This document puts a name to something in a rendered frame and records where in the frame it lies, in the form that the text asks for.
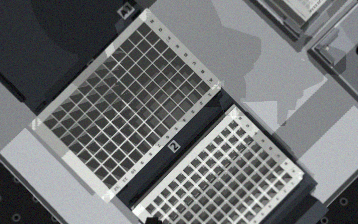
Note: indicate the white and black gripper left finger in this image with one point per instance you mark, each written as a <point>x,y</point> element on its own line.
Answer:
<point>153,220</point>

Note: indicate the black perforated plate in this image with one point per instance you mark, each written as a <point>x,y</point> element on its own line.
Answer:
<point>19,206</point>

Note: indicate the white well plate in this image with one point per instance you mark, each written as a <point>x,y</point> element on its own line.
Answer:
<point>233,174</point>

